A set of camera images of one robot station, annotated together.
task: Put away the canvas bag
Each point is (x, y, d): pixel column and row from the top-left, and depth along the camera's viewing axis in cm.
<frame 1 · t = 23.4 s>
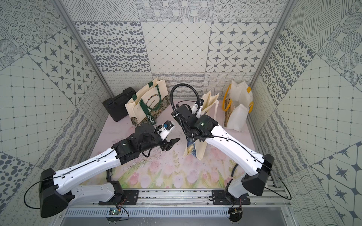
left hand: (178, 135, 68), fingers open
right hand: (190, 118, 72), fingers closed
starry night canvas tote bag: (195, 150, 77), point 16 cm above the table
green handled exhibition tote bag: (149, 104, 100), point 16 cm above the table
black plastic tool case: (115, 106, 98), point 16 cm above the table

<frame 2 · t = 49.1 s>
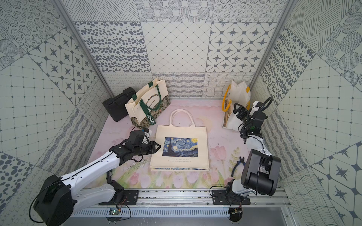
left hand: (161, 148, 80), fingers open
right hand: (238, 107, 86), fingers open
starry night canvas tote bag: (181, 146, 95), on the table
the other named things where they were.

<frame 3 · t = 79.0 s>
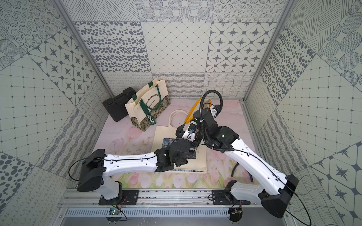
left hand: (196, 130, 67), fingers open
right hand: (194, 117, 71), fingers closed
the named things where they were.

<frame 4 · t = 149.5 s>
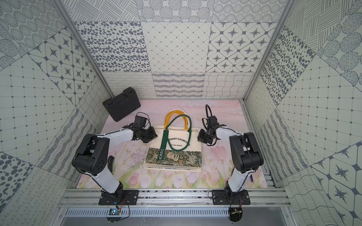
left hand: (161, 135, 93), fingers closed
right hand: (198, 141, 94), fingers closed
green handled exhibition tote bag: (177, 145, 95), point 2 cm above the table
yellow handled white bag: (174, 113, 112), point 2 cm above the table
